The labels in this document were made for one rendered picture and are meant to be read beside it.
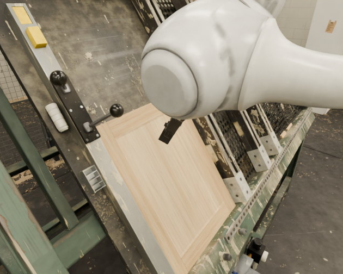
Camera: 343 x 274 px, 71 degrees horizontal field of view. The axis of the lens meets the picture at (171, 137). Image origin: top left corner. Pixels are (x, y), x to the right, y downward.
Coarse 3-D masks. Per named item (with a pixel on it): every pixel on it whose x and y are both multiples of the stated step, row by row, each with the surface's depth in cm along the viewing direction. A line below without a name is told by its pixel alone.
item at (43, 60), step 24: (24, 24) 64; (24, 48) 66; (48, 48) 67; (48, 72) 65; (96, 144) 69; (96, 168) 68; (120, 192) 70; (120, 216) 71; (144, 240) 70; (168, 264) 74
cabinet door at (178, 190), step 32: (128, 128) 80; (160, 128) 90; (192, 128) 101; (128, 160) 77; (160, 160) 86; (192, 160) 97; (160, 192) 82; (192, 192) 92; (224, 192) 104; (160, 224) 78; (192, 224) 88; (192, 256) 83
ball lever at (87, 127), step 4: (116, 104) 63; (120, 104) 64; (112, 108) 62; (116, 108) 62; (120, 108) 63; (112, 112) 63; (116, 112) 62; (120, 112) 63; (104, 116) 65; (108, 116) 65; (116, 116) 63; (120, 116) 64; (96, 120) 66; (100, 120) 65; (84, 124) 66; (88, 124) 66; (92, 124) 66; (84, 128) 66; (88, 128) 66; (92, 128) 67
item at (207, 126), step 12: (132, 0) 99; (144, 0) 96; (144, 12) 98; (156, 12) 99; (144, 24) 101; (156, 24) 97; (192, 120) 105; (204, 120) 101; (204, 132) 104; (216, 132) 105; (216, 144) 102; (228, 156) 105; (228, 168) 103; (228, 180) 106; (240, 180) 105; (240, 192) 105
